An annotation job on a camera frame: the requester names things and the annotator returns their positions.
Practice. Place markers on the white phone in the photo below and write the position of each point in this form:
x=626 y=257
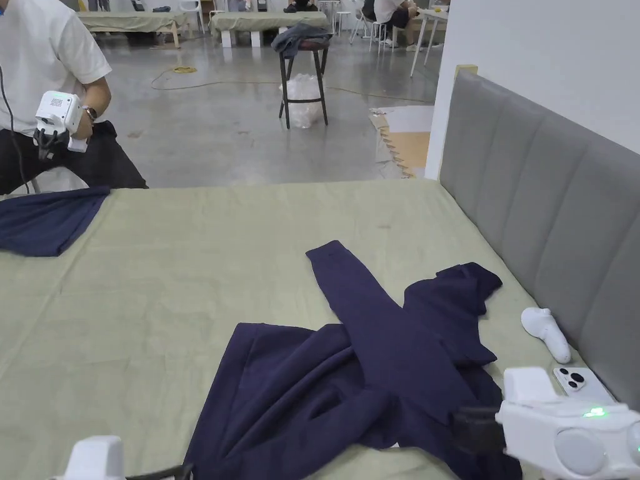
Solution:
x=582 y=385

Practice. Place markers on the low bed with green sheet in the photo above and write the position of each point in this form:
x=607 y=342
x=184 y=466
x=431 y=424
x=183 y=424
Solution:
x=130 y=21
x=260 y=21

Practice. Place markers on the clear plastic bag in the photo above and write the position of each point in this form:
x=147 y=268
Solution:
x=302 y=102

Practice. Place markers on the grey padded headboard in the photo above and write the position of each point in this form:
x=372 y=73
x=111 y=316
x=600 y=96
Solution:
x=545 y=180

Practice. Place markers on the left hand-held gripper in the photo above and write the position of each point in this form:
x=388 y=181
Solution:
x=97 y=460

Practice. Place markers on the white hand controller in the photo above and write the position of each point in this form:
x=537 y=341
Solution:
x=547 y=332

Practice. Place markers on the cardboard and foam floor mats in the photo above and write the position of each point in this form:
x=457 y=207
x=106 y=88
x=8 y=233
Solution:
x=407 y=145

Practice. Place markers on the dark blue garment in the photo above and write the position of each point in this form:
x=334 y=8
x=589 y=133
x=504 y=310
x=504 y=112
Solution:
x=45 y=220

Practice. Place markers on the bed with pale green sheet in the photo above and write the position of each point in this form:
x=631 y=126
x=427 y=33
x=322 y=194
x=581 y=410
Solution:
x=200 y=280

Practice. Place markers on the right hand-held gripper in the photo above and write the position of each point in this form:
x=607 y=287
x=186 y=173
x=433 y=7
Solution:
x=540 y=425

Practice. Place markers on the dark blue shirt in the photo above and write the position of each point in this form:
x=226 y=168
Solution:
x=300 y=390

